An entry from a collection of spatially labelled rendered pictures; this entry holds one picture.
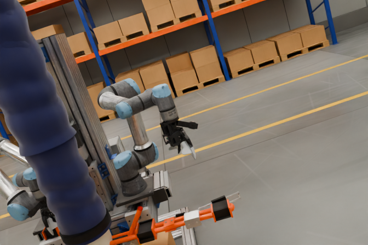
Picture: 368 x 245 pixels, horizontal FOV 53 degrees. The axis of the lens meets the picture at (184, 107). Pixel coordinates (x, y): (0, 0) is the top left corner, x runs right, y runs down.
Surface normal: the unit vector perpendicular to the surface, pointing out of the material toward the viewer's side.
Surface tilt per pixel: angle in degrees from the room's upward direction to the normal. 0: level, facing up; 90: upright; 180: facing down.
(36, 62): 88
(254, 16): 90
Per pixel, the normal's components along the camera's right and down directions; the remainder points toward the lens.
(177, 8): 0.11, 0.23
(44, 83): 0.74, -0.47
